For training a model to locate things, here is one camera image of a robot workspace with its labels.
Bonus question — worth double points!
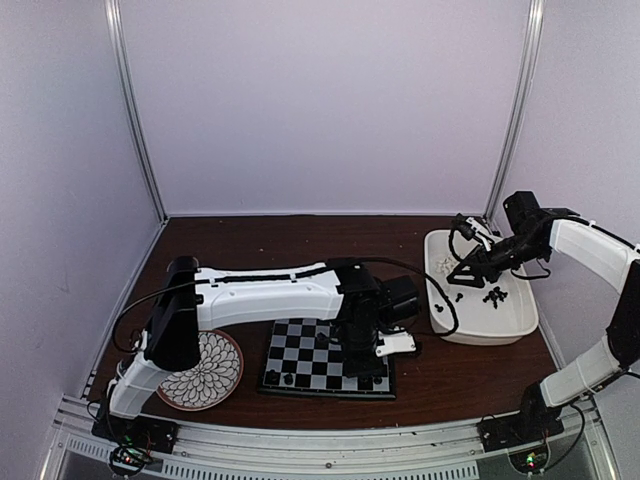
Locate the right aluminium frame post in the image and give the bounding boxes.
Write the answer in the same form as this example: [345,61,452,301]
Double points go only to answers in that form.
[484,0,545,223]

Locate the black and grey chessboard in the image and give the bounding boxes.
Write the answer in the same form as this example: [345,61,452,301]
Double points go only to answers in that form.
[257,319,396,401]

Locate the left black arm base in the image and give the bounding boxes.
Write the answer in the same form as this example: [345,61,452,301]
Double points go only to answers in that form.
[91,410,179,454]

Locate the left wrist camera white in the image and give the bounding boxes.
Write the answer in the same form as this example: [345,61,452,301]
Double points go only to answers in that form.
[375,331,416,358]

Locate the pile of white chess pieces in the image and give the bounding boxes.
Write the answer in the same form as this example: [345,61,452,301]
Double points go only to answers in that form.
[435,255,459,276]

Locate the aluminium frame post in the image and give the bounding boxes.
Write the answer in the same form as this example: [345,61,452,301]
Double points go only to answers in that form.
[104,0,168,223]
[484,0,545,223]

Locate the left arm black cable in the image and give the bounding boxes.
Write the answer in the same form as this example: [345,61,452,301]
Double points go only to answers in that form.
[359,256,461,335]

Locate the floral patterned plate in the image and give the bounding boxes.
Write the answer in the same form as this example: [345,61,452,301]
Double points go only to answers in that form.
[156,330,244,412]

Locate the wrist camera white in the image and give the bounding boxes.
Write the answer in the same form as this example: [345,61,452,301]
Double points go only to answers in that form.
[375,331,416,358]
[452,214,495,251]

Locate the white plastic tub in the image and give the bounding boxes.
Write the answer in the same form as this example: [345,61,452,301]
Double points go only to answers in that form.
[424,229,539,346]

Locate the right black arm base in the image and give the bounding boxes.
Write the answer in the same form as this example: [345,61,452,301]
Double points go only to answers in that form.
[477,412,564,452]

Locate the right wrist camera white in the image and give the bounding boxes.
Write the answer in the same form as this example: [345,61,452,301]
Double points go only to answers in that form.
[452,214,495,251]

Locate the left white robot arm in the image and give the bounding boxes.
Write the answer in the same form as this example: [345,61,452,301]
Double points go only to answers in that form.
[99,256,419,444]

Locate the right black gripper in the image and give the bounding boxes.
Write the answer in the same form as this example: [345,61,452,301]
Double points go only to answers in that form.
[448,232,547,288]

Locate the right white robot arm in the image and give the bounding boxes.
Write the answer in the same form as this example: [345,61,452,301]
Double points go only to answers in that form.
[447,191,639,442]

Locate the black chess pieces in tub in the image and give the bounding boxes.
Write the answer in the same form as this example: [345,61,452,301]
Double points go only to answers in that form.
[434,287,509,314]

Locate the left aluminium frame post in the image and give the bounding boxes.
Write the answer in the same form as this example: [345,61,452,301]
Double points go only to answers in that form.
[104,0,168,223]

